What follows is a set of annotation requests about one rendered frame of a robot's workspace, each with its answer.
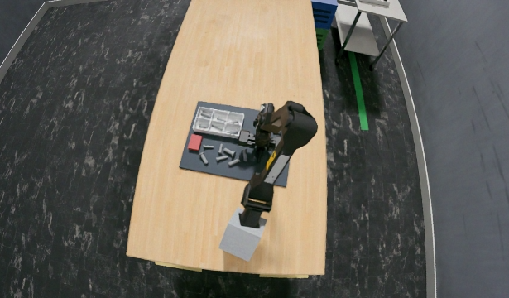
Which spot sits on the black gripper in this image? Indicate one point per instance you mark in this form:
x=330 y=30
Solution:
x=246 y=139

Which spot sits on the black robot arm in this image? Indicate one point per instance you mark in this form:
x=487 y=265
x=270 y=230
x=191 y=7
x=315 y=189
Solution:
x=298 y=128

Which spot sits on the red rectangular block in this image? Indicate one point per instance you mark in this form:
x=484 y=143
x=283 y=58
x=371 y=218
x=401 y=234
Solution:
x=195 y=142

